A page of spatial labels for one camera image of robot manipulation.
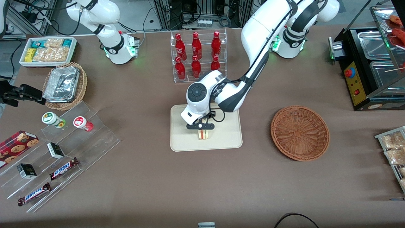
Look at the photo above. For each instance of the triangular sandwich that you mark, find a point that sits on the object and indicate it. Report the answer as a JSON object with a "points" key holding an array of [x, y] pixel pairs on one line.
{"points": [[204, 135]]}

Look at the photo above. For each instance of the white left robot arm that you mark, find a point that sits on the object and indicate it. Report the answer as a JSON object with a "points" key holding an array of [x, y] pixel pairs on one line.
{"points": [[265, 28]]}

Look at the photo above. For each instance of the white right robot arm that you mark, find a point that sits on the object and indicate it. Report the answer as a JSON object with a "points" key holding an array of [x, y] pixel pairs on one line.
{"points": [[107, 19]]}

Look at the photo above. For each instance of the beige rectangular tray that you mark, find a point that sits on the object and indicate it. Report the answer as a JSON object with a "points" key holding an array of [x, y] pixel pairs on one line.
{"points": [[224, 136]]}

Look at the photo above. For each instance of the tan oval wicker basket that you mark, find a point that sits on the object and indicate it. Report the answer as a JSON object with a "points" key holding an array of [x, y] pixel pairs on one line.
{"points": [[81, 88]]}

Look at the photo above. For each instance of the brown round wicker basket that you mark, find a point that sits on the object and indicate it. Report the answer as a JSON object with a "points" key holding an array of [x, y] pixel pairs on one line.
{"points": [[300, 133]]}

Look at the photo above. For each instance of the tray of packaged crackers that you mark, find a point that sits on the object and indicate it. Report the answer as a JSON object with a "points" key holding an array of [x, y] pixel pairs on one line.
{"points": [[379, 136]]}

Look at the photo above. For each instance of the white rectangular snack bin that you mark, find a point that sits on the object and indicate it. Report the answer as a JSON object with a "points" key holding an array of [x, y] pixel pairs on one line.
{"points": [[23, 63]]}

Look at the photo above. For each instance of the stacked aluminium foil containers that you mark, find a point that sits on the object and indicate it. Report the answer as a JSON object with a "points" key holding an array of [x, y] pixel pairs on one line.
{"points": [[61, 84]]}

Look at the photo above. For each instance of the green lid snack cup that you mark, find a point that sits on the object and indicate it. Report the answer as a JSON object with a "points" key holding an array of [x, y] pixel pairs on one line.
{"points": [[50, 118]]}

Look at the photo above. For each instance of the yellow snack pack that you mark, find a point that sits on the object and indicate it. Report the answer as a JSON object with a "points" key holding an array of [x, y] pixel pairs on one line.
{"points": [[29, 55]]}

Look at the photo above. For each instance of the clear cracker bag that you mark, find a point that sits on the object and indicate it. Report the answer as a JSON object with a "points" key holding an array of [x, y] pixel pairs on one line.
{"points": [[52, 54], [53, 43]]}

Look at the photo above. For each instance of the red cola bottle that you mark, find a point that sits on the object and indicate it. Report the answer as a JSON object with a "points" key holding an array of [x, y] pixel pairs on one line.
{"points": [[216, 45], [196, 47], [180, 47], [196, 67], [180, 70], [215, 64]]}

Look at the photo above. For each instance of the red plaid cookie box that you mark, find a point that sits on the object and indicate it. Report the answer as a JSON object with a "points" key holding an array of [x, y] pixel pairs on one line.
{"points": [[15, 145]]}

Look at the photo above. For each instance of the teal snack pack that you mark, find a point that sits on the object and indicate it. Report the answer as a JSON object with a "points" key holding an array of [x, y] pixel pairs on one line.
{"points": [[38, 43], [67, 42]]}

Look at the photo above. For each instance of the red lid snack cup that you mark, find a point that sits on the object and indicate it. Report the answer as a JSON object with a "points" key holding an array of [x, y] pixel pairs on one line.
{"points": [[80, 122]]}

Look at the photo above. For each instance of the small black box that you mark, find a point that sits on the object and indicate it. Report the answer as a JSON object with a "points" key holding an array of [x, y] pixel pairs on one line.
{"points": [[55, 150], [27, 171]]}

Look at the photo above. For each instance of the clear acrylic stepped display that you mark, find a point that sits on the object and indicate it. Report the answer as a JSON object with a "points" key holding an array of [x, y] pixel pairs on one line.
{"points": [[95, 139]]}

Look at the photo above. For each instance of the snickers chocolate bar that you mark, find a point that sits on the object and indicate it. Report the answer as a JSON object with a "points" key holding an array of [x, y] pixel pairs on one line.
{"points": [[34, 194], [63, 168]]}

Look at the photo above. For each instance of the clear acrylic bottle rack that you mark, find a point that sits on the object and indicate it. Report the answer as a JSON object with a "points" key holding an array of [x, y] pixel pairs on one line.
{"points": [[177, 31]]}

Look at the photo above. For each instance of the white power strip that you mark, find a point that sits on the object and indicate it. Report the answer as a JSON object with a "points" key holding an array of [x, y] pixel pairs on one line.
{"points": [[204, 23]]}

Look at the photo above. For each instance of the black food warmer machine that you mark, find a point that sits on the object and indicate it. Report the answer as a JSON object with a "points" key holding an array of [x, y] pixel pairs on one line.
{"points": [[357, 82]]}

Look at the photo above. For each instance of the clear bag of pastries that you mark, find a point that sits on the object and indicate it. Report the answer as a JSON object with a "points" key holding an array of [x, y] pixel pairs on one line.
{"points": [[395, 156], [394, 141]]}

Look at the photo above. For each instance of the red skewered food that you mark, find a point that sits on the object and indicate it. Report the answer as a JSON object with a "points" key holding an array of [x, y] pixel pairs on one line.
{"points": [[398, 19], [400, 34]]}

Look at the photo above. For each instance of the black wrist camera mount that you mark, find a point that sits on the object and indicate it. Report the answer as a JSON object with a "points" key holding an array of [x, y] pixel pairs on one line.
{"points": [[194, 126]]}

